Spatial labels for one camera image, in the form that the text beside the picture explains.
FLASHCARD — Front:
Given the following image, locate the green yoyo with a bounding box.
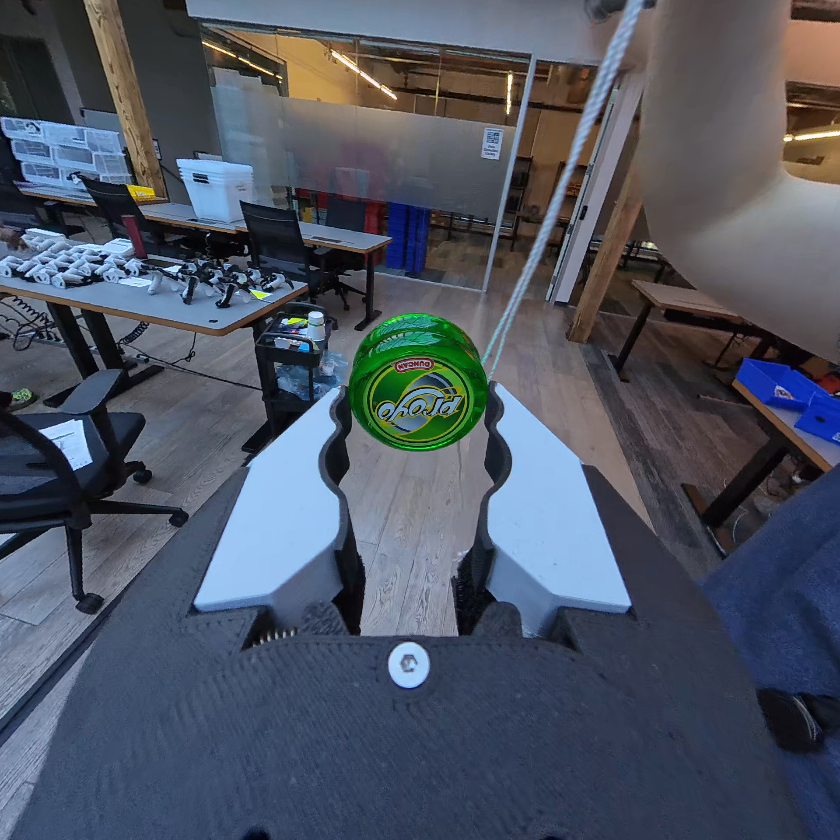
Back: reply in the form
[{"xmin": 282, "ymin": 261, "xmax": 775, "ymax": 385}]
[{"xmin": 347, "ymin": 313, "xmax": 490, "ymax": 453}]

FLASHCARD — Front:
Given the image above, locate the grey table with black legs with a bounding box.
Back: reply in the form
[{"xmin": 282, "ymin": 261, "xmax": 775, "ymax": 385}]
[{"xmin": 0, "ymin": 259, "xmax": 310, "ymax": 460}]

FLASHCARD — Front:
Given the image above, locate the stack of clear plastic bins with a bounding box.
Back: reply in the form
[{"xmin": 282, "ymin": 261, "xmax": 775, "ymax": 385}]
[{"xmin": 0, "ymin": 116, "xmax": 133, "ymax": 186}]

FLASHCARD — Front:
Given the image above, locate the wood-edged work table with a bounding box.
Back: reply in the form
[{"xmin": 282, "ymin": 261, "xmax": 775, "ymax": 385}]
[{"xmin": 681, "ymin": 377, "xmax": 840, "ymax": 534}]

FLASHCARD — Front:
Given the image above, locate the white storage bin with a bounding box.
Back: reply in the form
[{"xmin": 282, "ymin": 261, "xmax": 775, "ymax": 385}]
[{"xmin": 176, "ymin": 157, "xmax": 256, "ymax": 223}]

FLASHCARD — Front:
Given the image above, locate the person's right forearm cream sleeve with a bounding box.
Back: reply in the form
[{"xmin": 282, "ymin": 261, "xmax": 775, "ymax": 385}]
[{"xmin": 638, "ymin": 0, "xmax": 840, "ymax": 363}]

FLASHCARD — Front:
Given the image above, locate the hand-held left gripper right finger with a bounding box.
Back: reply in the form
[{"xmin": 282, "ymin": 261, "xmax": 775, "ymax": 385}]
[{"xmin": 451, "ymin": 382, "xmax": 634, "ymax": 641}]

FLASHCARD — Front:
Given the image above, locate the blue plastic tray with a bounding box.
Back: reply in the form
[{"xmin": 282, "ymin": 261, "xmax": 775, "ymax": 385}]
[
  {"xmin": 793, "ymin": 392, "xmax": 840, "ymax": 448},
  {"xmin": 733, "ymin": 357, "xmax": 823, "ymax": 413}
]

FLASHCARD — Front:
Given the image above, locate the person's blue clothing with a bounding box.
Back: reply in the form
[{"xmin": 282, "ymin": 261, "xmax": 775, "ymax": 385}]
[{"xmin": 697, "ymin": 459, "xmax": 840, "ymax": 840}]

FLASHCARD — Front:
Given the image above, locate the pile of white grippers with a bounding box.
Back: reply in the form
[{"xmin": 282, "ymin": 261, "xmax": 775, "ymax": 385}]
[{"xmin": 0, "ymin": 228, "xmax": 296, "ymax": 309}]

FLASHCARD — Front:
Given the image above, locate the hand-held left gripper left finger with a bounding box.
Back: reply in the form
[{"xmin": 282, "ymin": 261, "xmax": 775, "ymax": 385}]
[{"xmin": 193, "ymin": 386, "xmax": 366, "ymax": 635}]

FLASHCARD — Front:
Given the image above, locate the stack of blue crates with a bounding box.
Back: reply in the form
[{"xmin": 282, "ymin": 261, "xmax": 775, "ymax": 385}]
[{"xmin": 385, "ymin": 201, "xmax": 432, "ymax": 274}]

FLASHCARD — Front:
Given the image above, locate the slanted wooden post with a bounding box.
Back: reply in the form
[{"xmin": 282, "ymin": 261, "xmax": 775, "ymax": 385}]
[{"xmin": 567, "ymin": 177, "xmax": 648, "ymax": 346}]

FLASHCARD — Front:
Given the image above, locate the black coiled cable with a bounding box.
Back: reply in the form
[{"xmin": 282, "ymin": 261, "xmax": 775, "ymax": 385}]
[{"xmin": 0, "ymin": 294, "xmax": 56, "ymax": 352}]

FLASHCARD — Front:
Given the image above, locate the black utility cart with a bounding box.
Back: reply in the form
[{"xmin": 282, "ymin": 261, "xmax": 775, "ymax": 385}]
[{"xmin": 241, "ymin": 304, "xmax": 341, "ymax": 455}]

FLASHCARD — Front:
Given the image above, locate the white paper sheet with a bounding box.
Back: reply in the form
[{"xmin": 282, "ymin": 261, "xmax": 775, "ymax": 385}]
[{"xmin": 39, "ymin": 420, "xmax": 93, "ymax": 471}]

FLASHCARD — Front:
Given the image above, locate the long grey desk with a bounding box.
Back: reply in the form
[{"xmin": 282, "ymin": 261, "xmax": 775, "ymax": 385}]
[{"xmin": 18, "ymin": 186, "xmax": 393, "ymax": 331}]

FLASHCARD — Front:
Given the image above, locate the black mesh office chair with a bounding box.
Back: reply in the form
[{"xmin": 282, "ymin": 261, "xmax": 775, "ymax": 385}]
[
  {"xmin": 239, "ymin": 199, "xmax": 370, "ymax": 331},
  {"xmin": 77, "ymin": 175, "xmax": 165, "ymax": 245}
]

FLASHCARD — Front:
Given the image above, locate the small wooden table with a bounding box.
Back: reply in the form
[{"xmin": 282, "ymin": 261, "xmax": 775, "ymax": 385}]
[{"xmin": 609, "ymin": 280, "xmax": 778, "ymax": 383}]

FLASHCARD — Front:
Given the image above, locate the white yoyo string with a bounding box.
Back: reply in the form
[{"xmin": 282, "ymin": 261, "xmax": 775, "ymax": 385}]
[{"xmin": 481, "ymin": 0, "xmax": 649, "ymax": 383}]

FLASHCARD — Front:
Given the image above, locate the black office chair with paper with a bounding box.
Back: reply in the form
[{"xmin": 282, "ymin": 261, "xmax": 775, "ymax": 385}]
[{"xmin": 0, "ymin": 369, "xmax": 191, "ymax": 615}]

